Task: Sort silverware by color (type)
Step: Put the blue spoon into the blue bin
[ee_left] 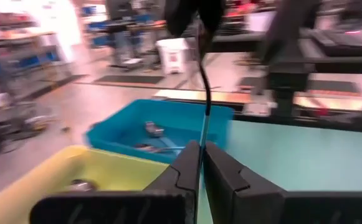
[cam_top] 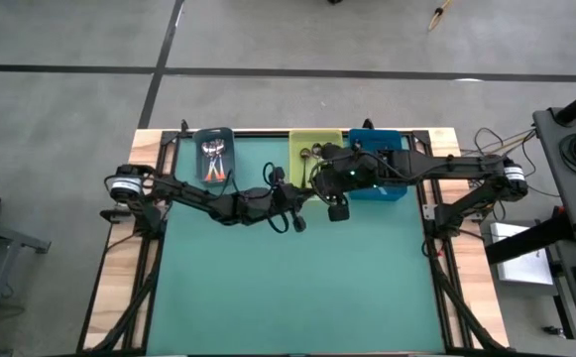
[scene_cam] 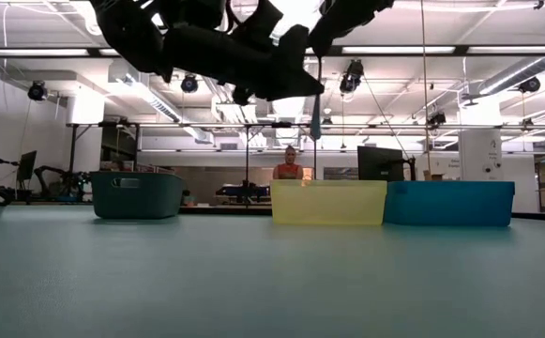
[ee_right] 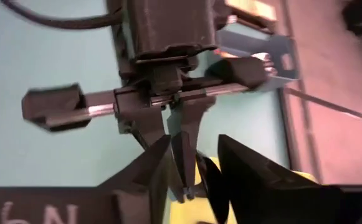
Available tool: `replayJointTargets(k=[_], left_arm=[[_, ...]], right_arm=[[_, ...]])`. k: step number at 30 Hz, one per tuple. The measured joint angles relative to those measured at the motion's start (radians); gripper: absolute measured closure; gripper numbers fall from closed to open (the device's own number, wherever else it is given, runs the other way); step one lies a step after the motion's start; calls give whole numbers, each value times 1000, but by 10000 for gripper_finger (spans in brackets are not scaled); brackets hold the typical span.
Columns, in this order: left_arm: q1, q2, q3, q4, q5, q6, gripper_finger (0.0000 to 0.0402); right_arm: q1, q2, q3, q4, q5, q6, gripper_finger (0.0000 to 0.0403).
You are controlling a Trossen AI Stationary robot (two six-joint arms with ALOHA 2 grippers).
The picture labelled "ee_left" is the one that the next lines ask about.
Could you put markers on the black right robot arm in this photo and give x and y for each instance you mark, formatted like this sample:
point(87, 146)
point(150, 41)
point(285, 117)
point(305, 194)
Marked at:
point(288, 71)

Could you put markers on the wooden background desk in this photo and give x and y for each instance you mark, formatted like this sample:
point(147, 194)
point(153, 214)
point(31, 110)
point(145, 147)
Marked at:
point(12, 35)

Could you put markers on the yellow-green plastic bin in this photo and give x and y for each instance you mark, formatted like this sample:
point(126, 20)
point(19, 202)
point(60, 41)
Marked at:
point(112, 169)

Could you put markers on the black equipment case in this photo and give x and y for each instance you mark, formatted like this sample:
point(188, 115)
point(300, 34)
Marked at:
point(345, 43)

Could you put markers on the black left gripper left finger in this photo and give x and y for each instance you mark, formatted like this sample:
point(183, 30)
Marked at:
point(121, 208)

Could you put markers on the white box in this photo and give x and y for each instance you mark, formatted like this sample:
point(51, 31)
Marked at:
point(173, 56)

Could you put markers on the black floor mat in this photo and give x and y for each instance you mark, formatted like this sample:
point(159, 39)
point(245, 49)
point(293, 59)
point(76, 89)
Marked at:
point(333, 86)
point(129, 79)

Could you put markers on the storage shelf with blue bins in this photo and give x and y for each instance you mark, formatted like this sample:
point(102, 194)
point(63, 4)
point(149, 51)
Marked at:
point(118, 28)

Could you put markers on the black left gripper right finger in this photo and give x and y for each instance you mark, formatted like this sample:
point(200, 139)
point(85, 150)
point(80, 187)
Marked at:
point(277, 208)

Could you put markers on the blue plastic bin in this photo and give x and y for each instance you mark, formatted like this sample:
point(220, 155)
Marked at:
point(183, 115)

